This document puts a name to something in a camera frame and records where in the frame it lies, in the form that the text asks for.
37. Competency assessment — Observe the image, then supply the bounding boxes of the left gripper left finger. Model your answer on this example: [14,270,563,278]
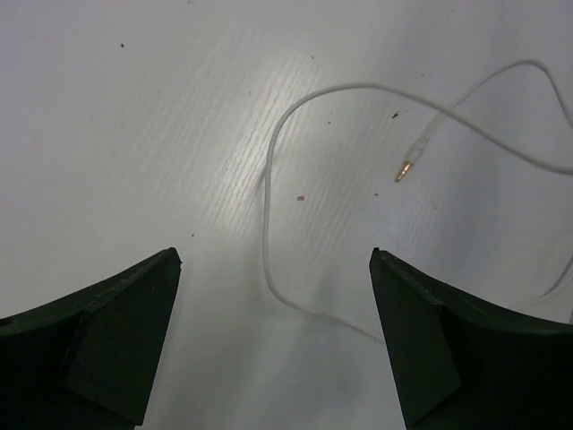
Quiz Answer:
[1,248,182,429]

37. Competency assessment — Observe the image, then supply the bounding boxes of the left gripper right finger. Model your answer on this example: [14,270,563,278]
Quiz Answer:
[369,249,572,429]

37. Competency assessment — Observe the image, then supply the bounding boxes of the white headphone cable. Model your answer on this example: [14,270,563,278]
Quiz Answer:
[261,59,573,344]

